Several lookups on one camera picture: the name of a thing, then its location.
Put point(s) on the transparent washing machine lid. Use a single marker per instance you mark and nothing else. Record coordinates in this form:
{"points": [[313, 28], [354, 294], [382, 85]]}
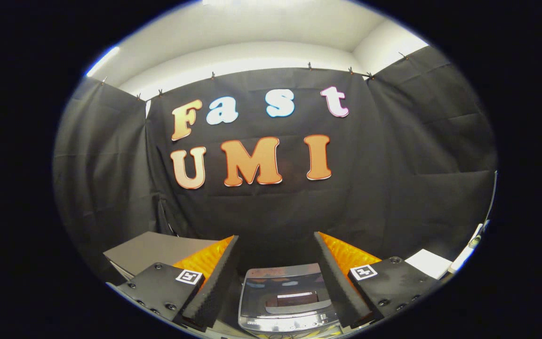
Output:
{"points": [[290, 287]]}

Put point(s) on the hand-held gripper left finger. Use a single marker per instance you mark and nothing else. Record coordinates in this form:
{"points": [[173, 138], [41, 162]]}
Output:
{"points": [[224, 282]]}

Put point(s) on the dark grey washing machine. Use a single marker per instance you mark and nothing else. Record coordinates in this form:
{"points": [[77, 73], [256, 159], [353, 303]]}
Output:
{"points": [[252, 325]]}

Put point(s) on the white side table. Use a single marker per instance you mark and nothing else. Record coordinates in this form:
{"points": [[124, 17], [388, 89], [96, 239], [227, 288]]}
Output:
{"points": [[428, 263]]}

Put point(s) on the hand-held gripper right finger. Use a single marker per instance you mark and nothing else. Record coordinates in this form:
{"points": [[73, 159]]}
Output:
{"points": [[332, 282]]}

